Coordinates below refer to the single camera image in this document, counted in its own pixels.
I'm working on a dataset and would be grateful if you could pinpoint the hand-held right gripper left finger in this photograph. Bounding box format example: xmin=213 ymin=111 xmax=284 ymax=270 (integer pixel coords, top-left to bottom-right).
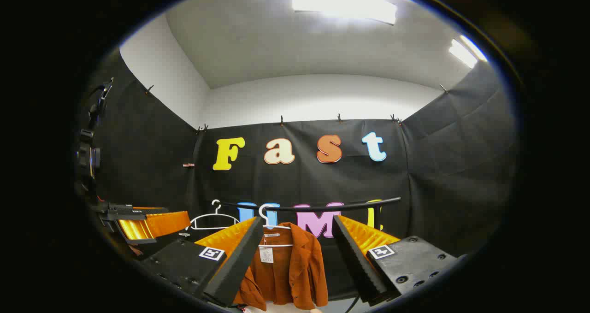
xmin=138 ymin=217 xmax=264 ymax=307

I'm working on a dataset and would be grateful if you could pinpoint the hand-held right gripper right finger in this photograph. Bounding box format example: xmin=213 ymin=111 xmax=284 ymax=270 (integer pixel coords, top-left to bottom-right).
xmin=332 ymin=215 xmax=467 ymax=306

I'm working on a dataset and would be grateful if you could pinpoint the orange corduroy jacket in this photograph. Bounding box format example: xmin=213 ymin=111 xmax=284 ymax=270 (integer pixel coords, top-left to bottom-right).
xmin=233 ymin=222 xmax=329 ymax=311

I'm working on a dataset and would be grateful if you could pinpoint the white hanger with trouser bar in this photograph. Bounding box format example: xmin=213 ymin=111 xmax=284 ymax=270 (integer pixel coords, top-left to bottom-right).
xmin=258 ymin=204 xmax=295 ymax=248

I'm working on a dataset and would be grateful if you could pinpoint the white plastic hanger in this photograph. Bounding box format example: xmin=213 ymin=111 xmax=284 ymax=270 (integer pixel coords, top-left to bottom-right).
xmin=190 ymin=200 xmax=240 ymax=231

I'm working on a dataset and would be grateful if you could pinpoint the black backdrop cloth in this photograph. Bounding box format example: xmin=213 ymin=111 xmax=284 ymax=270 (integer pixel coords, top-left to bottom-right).
xmin=76 ymin=50 xmax=517 ymax=304

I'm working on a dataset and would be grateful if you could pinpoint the row of black backdrop clips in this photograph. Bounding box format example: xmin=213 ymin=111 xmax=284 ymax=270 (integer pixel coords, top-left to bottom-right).
xmin=145 ymin=85 xmax=448 ymax=134

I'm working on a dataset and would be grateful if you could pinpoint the small ceiling light panel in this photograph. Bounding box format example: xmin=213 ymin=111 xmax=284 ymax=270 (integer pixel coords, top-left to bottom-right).
xmin=449 ymin=35 xmax=488 ymax=69

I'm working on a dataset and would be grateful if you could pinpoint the large ceiling light panel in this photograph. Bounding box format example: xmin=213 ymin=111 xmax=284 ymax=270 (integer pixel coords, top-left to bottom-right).
xmin=289 ymin=0 xmax=398 ymax=25

